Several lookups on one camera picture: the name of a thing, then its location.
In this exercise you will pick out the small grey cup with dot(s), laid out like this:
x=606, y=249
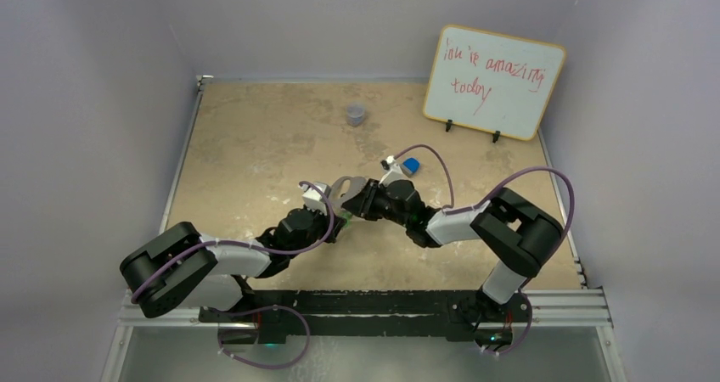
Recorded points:
x=355, y=114

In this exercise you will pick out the whiteboard with red writing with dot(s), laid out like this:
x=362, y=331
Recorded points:
x=492, y=82

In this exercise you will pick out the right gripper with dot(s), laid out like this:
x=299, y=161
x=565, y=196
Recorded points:
x=363, y=202

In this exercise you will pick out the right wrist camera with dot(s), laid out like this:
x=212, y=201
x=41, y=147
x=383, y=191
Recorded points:
x=393, y=171

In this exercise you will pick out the green key tag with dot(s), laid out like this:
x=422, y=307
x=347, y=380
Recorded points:
x=347, y=217

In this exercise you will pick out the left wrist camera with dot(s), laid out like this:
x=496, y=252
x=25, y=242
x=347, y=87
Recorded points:
x=314, y=197

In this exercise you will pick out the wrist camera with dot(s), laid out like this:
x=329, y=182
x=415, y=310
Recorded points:
x=314, y=197
x=393, y=171

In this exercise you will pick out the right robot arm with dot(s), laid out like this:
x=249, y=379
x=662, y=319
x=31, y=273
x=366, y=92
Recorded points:
x=522, y=236

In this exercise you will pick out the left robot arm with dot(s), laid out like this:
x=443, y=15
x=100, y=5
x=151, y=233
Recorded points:
x=165, y=271

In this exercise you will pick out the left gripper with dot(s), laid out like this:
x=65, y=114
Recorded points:
x=338, y=223

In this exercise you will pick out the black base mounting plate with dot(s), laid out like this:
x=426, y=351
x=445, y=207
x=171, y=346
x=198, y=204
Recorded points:
x=465, y=315

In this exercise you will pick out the blue grey whiteboard eraser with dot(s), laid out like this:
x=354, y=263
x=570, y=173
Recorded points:
x=410, y=166

